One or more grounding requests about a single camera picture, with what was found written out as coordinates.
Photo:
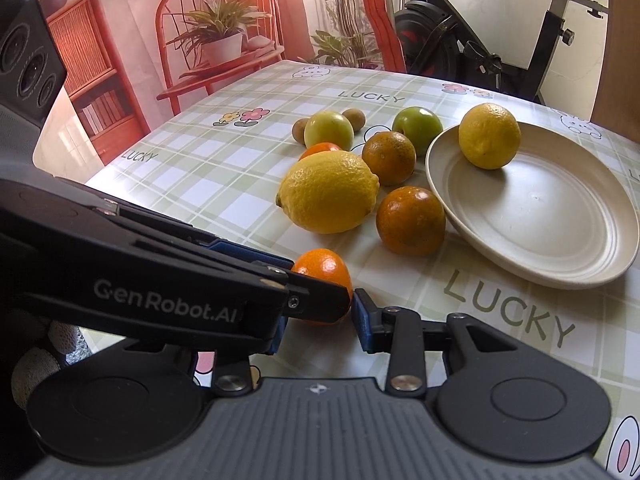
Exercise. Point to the black exercise bike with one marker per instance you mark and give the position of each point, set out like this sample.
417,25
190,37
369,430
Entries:
450,45

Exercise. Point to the small yellow lemon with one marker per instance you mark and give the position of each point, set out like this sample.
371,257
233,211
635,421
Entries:
489,135

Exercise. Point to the green jujube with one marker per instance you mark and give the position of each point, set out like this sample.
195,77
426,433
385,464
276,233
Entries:
417,127

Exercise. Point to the dark mottled orange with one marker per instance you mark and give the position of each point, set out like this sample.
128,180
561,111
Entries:
411,220
389,157

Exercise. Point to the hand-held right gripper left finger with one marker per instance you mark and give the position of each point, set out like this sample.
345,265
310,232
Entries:
276,342

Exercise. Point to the brown wooden panel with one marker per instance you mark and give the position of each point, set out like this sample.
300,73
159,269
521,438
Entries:
617,60

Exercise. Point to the bright orange tangerine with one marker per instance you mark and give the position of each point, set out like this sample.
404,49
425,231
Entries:
325,267
321,149

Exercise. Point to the small brown kiwi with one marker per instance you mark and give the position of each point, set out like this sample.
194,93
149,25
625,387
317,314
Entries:
356,119
299,130

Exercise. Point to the green plaid tablecloth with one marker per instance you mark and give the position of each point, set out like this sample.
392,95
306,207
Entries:
210,160

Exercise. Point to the large yellow lemon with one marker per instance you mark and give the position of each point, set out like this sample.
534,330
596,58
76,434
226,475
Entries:
327,192

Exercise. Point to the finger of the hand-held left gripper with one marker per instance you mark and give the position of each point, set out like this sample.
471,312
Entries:
240,251
320,302

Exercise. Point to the person's left hand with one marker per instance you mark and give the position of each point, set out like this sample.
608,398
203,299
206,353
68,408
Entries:
35,372

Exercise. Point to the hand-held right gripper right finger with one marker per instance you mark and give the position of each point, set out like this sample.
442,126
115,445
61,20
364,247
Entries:
362,322

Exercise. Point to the yellow-green jujube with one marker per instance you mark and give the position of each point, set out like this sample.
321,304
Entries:
328,130

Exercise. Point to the beige round plate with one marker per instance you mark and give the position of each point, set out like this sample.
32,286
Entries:
535,210

